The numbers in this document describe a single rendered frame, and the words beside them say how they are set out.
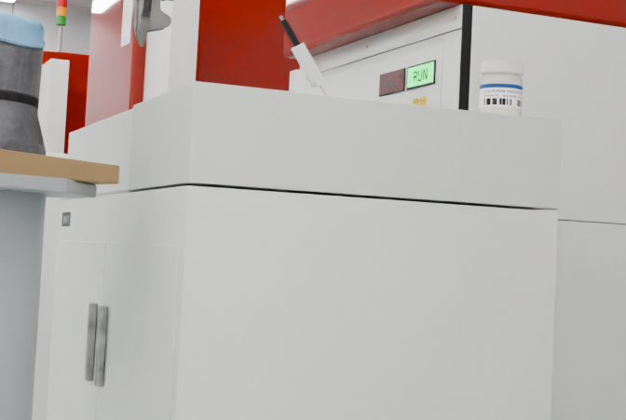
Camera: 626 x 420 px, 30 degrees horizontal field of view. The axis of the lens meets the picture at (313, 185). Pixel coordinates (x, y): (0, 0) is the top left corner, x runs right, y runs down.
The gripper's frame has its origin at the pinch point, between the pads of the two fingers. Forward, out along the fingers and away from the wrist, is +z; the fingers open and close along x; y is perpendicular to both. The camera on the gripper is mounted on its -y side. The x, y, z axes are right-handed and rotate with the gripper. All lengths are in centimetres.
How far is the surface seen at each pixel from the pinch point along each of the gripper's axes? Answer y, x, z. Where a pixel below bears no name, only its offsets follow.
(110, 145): -4.0, 0.3, 20.1
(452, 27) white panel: 59, -12, -7
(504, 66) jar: 49, -46, 6
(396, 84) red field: 58, 10, 1
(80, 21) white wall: 144, 796, -154
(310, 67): 26.2, -19.7, 5.0
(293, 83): 23.4, -19.3, 8.1
